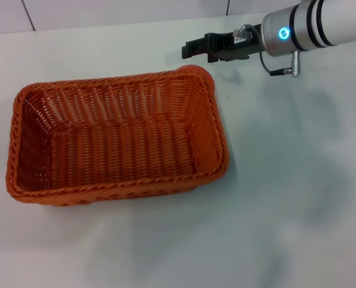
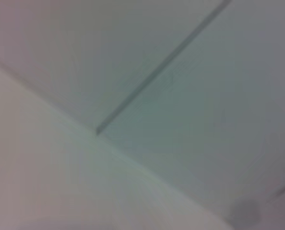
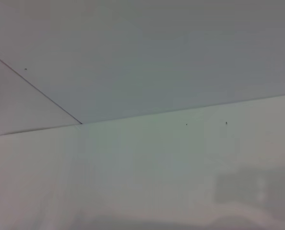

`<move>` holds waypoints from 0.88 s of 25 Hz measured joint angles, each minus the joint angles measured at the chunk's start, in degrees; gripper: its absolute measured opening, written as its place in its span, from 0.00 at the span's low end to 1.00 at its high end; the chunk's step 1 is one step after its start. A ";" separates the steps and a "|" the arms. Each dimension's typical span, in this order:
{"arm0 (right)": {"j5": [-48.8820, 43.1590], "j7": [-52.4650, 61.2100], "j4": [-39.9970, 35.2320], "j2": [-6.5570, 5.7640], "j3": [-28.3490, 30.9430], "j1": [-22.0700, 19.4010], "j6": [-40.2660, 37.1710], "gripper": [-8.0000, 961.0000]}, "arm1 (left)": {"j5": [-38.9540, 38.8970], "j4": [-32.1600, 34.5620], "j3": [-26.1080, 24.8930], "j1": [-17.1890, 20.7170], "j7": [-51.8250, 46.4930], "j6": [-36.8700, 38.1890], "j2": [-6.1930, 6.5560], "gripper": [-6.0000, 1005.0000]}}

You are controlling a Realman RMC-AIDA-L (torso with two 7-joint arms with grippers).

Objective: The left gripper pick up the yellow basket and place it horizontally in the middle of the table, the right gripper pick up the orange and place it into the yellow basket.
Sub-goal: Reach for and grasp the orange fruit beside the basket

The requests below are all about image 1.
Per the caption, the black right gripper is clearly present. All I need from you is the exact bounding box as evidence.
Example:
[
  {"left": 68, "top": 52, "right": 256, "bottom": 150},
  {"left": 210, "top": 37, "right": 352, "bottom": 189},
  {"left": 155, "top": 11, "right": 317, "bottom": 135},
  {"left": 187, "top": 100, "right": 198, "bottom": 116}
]
[{"left": 181, "top": 29, "right": 264, "bottom": 64}]

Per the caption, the orange woven rectangular basket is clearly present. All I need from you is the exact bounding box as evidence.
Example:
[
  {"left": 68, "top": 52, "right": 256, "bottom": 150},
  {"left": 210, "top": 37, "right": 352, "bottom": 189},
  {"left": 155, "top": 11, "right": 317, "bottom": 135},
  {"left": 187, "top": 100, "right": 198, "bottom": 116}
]
[{"left": 5, "top": 68, "right": 230, "bottom": 208}]

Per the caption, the black cable with silver plugs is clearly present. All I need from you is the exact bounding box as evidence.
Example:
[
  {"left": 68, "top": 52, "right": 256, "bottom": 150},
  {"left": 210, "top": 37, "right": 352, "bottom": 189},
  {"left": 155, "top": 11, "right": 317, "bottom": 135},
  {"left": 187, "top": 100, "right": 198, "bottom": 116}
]
[{"left": 233, "top": 24, "right": 301, "bottom": 79}]

